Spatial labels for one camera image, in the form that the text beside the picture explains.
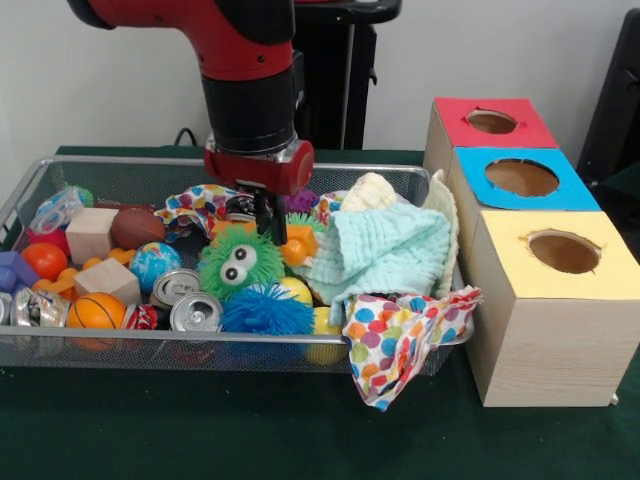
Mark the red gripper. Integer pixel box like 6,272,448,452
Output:
203,139,315,246

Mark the orange toy brick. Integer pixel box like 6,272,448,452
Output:
282,224,321,266

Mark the green spiky googly-eyed toy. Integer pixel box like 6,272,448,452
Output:
198,224,285,301

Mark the polka dot fabric pouch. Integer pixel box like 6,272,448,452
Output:
154,183,241,241

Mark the blue spiky rubber ball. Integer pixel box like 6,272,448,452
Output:
219,284,315,335

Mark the mint green muslin cloth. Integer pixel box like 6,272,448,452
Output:
289,204,454,320

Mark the white polka dot cloth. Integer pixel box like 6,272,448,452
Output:
342,285,484,414

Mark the wooden box with three holes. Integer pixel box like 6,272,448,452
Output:
422,96,640,409

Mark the globe print ball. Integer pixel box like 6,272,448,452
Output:
130,242,184,294

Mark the brown ball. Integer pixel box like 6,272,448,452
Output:
110,207,167,250

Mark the orange toy basketball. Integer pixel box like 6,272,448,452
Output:
66,292,127,330

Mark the dark green tablecloth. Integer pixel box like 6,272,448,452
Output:
597,160,640,204
0,144,640,480

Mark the red-orange ball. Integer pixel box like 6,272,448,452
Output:
20,243,69,281

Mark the black upright panel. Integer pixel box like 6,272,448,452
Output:
577,7,640,187

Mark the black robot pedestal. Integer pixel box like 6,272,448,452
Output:
292,0,404,150

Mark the silver wire mesh bin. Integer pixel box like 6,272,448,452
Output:
0,155,475,377

